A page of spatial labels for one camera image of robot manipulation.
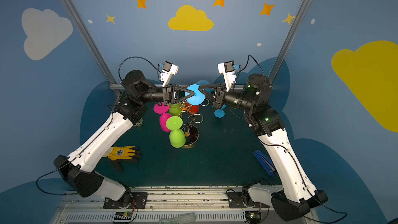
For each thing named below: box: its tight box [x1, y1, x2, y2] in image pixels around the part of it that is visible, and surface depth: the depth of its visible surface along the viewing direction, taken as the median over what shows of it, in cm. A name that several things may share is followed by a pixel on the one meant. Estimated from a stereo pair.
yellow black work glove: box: [102, 145, 142, 172], surface depth 88 cm
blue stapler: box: [252, 149, 276, 177], surface depth 88 cm
